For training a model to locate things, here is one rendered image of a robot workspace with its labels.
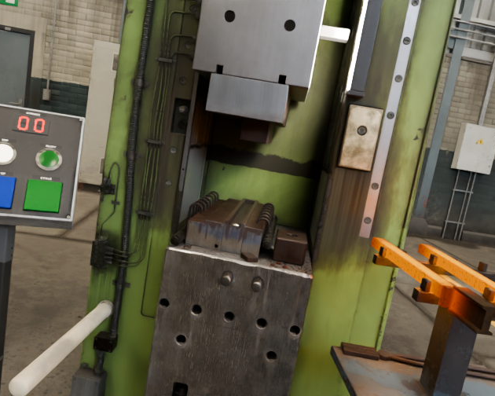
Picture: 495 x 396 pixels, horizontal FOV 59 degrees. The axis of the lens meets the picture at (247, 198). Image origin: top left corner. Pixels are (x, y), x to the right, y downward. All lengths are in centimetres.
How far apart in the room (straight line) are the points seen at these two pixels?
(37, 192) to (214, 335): 56
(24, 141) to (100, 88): 542
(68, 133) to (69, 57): 622
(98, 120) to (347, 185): 554
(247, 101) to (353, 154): 34
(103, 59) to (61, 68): 100
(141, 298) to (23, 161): 55
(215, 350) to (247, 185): 66
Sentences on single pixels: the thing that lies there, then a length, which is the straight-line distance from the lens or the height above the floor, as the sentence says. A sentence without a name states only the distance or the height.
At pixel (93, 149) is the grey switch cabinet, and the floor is 60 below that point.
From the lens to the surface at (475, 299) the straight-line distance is 76.
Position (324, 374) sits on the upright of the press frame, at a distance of 145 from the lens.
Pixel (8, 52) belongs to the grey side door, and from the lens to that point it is 772.
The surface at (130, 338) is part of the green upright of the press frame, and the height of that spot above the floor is 54.
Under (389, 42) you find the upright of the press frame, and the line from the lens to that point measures 130.
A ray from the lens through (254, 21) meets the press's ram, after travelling 115.
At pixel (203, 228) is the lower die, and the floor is 97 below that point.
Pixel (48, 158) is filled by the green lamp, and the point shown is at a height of 109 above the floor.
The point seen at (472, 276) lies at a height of 103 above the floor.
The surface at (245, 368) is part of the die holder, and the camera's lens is 122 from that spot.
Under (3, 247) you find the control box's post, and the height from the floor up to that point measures 84.
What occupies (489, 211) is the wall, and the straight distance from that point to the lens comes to 860.
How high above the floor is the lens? 124
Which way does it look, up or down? 9 degrees down
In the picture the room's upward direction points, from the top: 10 degrees clockwise
